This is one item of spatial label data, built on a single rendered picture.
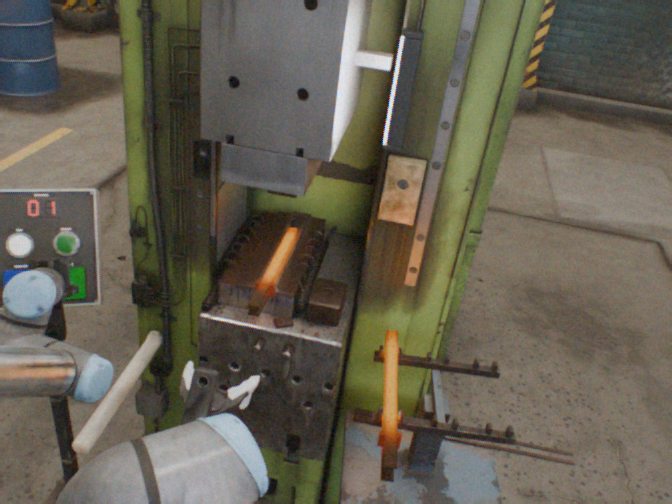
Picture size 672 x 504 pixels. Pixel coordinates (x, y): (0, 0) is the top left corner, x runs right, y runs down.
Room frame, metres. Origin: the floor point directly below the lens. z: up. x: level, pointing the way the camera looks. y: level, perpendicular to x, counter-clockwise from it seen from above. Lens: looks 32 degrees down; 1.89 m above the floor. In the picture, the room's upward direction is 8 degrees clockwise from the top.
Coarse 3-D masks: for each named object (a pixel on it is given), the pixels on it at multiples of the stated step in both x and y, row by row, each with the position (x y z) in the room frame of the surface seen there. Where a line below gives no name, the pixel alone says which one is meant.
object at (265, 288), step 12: (288, 228) 1.54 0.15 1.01; (288, 240) 1.47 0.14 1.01; (276, 252) 1.40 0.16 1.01; (288, 252) 1.42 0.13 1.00; (276, 264) 1.34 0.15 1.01; (264, 276) 1.27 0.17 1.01; (276, 276) 1.29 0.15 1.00; (264, 288) 1.22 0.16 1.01; (252, 300) 1.16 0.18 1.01; (264, 300) 1.20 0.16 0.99; (252, 312) 1.14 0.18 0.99
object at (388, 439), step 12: (396, 336) 1.20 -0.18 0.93; (396, 348) 1.16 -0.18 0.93; (396, 360) 1.11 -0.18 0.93; (384, 372) 1.08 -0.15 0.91; (396, 372) 1.07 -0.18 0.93; (384, 384) 1.03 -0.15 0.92; (396, 384) 1.03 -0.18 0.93; (384, 396) 0.99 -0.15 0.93; (396, 396) 0.99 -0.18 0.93; (384, 408) 0.95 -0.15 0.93; (396, 408) 0.96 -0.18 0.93; (384, 420) 0.92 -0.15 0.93; (396, 420) 0.92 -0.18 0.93; (384, 432) 0.88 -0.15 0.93; (396, 432) 0.89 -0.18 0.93; (384, 444) 0.84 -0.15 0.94; (396, 444) 0.85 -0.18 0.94; (384, 456) 0.81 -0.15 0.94; (396, 456) 0.82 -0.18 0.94; (384, 468) 0.81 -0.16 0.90; (396, 468) 0.79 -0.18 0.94; (384, 480) 0.79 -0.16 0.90
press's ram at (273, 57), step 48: (240, 0) 1.25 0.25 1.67; (288, 0) 1.24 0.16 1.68; (336, 0) 1.23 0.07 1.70; (240, 48) 1.25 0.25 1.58; (288, 48) 1.24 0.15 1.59; (336, 48) 1.23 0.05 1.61; (240, 96) 1.25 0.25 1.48; (288, 96) 1.24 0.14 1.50; (336, 96) 1.23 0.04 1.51; (240, 144) 1.25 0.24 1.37; (288, 144) 1.24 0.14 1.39; (336, 144) 1.30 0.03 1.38
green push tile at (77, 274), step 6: (72, 270) 1.15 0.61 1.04; (78, 270) 1.15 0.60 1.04; (84, 270) 1.16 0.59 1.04; (72, 276) 1.14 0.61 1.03; (78, 276) 1.14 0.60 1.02; (84, 276) 1.15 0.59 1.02; (72, 282) 1.13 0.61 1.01; (78, 282) 1.14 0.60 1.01; (84, 282) 1.14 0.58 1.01; (84, 288) 1.13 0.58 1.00; (72, 294) 1.12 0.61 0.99; (78, 294) 1.12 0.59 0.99; (84, 294) 1.13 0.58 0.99
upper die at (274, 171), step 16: (224, 144) 1.25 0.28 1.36; (224, 160) 1.25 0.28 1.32; (240, 160) 1.25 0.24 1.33; (256, 160) 1.25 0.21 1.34; (272, 160) 1.24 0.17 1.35; (288, 160) 1.24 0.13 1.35; (304, 160) 1.24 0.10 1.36; (320, 160) 1.41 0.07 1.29; (224, 176) 1.25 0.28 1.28; (240, 176) 1.25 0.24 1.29; (256, 176) 1.25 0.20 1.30; (272, 176) 1.24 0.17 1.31; (288, 176) 1.24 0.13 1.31; (304, 176) 1.23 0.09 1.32; (288, 192) 1.24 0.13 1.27; (304, 192) 1.24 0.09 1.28
